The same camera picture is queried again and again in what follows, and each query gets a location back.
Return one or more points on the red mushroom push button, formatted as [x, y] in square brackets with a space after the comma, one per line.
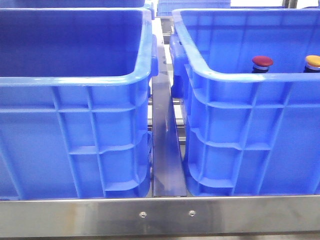
[261, 64]

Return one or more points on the yellow mushroom push button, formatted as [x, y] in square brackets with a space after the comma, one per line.
[312, 64]

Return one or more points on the steel divider bar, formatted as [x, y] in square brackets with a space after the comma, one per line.
[168, 179]

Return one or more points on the large blue crate right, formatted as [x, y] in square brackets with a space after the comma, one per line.
[249, 134]

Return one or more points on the large blue crate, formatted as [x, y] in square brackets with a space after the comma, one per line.
[249, 134]
[74, 92]

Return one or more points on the large blue crate left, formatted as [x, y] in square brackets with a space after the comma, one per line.
[74, 92]

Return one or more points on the blue crate back right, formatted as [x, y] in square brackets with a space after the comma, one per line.
[165, 7]

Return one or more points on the rail screw left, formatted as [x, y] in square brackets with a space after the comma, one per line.
[143, 214]

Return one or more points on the rail screw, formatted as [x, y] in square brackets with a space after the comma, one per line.
[143, 214]
[191, 213]

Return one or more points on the rail screw right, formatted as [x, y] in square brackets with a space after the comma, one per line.
[191, 213]

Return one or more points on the steel front rail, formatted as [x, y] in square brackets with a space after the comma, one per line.
[166, 216]

